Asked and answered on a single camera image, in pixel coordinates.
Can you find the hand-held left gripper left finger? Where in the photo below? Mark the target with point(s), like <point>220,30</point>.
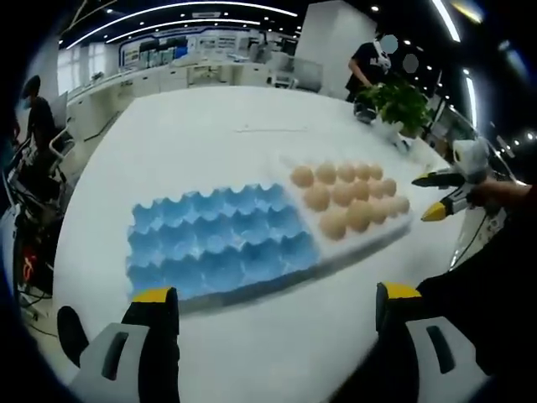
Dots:
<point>157,348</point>

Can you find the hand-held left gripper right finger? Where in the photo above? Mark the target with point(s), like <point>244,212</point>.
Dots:
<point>398,357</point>

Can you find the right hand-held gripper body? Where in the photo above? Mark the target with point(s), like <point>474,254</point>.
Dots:
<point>472,157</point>

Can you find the group of tan eggs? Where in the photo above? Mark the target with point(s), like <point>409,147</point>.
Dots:
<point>350,199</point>

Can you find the blue egg tray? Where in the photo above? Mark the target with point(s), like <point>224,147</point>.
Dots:
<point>218,243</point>

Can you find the white tray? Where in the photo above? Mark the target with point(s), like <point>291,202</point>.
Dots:
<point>302,279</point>

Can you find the person's right hand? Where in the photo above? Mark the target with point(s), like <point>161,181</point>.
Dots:
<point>499,192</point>

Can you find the green potted plant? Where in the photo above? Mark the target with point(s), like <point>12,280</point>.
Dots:
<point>398,105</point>

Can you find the black shoe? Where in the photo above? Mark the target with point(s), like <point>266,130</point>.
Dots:
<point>71,331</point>

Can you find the white table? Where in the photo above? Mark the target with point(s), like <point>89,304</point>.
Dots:
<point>201,147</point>

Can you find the office chair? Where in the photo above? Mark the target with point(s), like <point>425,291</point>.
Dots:
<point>60,144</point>

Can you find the row of white desks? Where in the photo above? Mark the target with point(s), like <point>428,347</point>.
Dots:
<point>138,88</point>

